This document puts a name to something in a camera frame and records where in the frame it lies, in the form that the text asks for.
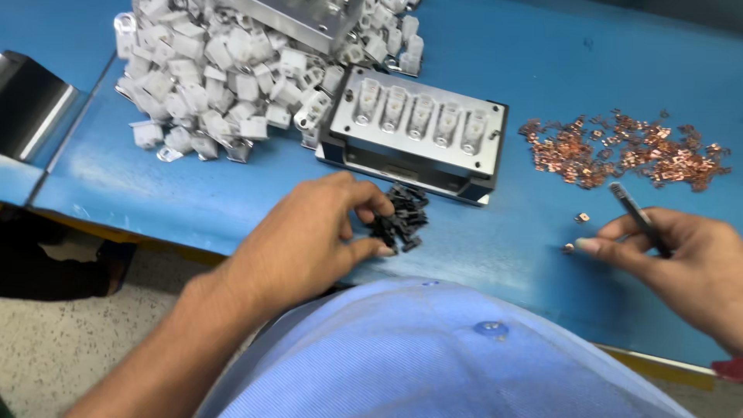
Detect person's left hand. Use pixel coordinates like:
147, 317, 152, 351
226, 171, 397, 318

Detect person's right hand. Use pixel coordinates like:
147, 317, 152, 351
575, 207, 743, 356

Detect black tweezers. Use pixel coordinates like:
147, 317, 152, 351
608, 182, 674, 260

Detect pile of small black clips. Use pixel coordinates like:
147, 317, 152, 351
353, 182, 431, 255

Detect red plastic piece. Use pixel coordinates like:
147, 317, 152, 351
710, 356, 743, 384

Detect metal fixture jig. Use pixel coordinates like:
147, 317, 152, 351
315, 65, 510, 207

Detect pile of copper terminals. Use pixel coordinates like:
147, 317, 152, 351
518, 108, 733, 193

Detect pile of white plastic housings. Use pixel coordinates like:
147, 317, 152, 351
113, 0, 426, 164

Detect light blue shirt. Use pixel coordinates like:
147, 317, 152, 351
194, 277, 697, 418

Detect blue shirt button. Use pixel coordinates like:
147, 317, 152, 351
473, 320, 510, 341

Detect grey metal block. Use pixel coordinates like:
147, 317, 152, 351
231, 0, 366, 57

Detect dark object under table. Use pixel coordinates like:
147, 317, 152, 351
0, 206, 138, 302

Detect shiny metal cylinder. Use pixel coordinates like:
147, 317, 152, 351
0, 50, 80, 164

